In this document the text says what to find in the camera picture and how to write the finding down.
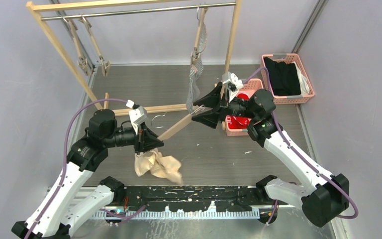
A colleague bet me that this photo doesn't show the grey striped underwear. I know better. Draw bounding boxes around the grey striped underwear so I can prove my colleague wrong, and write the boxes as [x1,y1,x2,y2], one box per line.
[186,24,208,115]

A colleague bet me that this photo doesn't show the white cloth in basket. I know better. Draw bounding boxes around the white cloth in basket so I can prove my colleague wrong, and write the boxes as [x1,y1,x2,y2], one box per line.
[293,62,310,96]

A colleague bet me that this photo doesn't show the wooden clothes rack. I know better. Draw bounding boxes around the wooden clothes rack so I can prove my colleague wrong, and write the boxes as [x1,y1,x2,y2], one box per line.
[26,0,243,140]

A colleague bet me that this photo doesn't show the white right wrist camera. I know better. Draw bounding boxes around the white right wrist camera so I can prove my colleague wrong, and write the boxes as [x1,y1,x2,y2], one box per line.
[222,72,244,103]

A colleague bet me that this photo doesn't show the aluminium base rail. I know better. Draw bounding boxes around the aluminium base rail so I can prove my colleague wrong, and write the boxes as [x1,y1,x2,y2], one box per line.
[41,185,338,221]

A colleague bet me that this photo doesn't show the black clothes in basket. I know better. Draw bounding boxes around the black clothes in basket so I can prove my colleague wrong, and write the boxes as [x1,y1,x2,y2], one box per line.
[263,57,301,96]

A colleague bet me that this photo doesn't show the wooden clip hanger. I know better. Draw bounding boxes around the wooden clip hanger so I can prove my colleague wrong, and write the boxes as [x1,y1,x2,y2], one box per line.
[190,7,208,72]
[150,104,205,141]
[62,17,92,76]
[80,15,111,77]

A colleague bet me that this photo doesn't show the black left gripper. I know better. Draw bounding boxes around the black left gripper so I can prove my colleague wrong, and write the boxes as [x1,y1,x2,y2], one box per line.
[104,122,164,154]

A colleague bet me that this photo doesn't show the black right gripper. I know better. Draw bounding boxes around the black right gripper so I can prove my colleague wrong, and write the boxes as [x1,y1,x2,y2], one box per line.
[191,81,258,129]

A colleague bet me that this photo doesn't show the empty wooden clip hanger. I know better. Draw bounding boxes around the empty wooden clip hanger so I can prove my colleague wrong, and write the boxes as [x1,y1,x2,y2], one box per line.
[62,17,92,76]

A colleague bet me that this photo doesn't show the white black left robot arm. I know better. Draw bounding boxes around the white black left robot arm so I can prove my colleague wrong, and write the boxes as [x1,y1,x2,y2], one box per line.
[11,107,164,239]

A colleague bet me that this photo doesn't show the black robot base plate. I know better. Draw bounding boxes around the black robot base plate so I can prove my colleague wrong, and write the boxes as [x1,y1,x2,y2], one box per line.
[109,186,274,212]

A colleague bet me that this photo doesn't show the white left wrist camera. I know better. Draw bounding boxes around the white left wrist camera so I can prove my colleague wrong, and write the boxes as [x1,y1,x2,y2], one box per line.
[125,100,147,134]

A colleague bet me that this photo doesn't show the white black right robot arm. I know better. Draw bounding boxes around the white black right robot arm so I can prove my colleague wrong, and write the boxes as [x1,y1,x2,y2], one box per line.
[192,82,350,228]

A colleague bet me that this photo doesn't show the beige underwear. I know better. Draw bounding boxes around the beige underwear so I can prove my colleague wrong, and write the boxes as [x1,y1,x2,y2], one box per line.
[134,148,184,185]

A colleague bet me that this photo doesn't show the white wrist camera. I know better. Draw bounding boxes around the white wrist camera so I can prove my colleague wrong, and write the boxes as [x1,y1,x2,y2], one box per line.
[222,72,244,103]
[125,100,147,134]

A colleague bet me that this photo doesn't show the pink basket near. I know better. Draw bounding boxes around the pink basket near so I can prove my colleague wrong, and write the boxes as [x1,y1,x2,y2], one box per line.
[222,78,277,136]

